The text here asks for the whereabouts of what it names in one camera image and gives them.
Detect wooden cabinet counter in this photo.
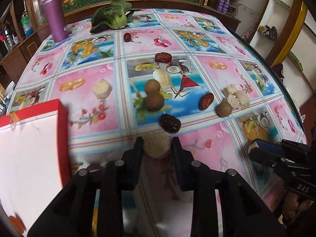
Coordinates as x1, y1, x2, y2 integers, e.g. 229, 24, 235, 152
1, 25, 50, 84

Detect brown kiwi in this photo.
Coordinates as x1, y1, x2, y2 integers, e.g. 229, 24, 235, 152
145, 93, 165, 111
145, 79, 161, 94

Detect person right hand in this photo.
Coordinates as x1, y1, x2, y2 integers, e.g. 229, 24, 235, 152
282, 192, 314, 220

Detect dark black date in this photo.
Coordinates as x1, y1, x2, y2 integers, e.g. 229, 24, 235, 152
159, 114, 181, 133

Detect round brown biscuit front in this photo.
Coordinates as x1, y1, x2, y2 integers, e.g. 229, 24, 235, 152
144, 132, 171, 159

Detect tan biscuit chunk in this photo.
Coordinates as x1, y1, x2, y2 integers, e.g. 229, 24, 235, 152
93, 79, 112, 100

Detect beige biscuit chunk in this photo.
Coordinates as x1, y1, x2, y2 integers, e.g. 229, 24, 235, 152
223, 84, 238, 97
235, 91, 250, 110
226, 94, 241, 110

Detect red white tray box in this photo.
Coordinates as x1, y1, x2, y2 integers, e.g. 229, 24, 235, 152
1, 100, 71, 236

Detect green bok choy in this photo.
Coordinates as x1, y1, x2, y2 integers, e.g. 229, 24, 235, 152
90, 0, 139, 34

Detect small brown round fruit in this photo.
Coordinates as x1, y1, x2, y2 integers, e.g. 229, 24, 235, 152
216, 101, 232, 117

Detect wrinkled red date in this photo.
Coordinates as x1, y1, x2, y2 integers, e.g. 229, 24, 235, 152
154, 52, 172, 63

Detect purple spray bottles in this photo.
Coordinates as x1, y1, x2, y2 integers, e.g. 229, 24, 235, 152
216, 0, 230, 14

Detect colourful fruit print tablecloth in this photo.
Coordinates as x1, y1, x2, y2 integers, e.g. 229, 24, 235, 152
6, 8, 308, 237

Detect purple thermos bottle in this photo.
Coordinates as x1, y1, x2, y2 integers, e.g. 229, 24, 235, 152
40, 0, 69, 43

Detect glossy red date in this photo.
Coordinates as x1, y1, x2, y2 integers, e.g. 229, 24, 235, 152
198, 93, 214, 111

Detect beige biscuit chunk top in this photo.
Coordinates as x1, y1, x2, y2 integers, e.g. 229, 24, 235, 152
223, 84, 238, 97

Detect small dark red date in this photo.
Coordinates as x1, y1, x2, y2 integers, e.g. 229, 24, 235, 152
123, 32, 132, 42

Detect green plastic bottle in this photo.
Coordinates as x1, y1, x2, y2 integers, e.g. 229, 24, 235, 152
21, 10, 34, 37

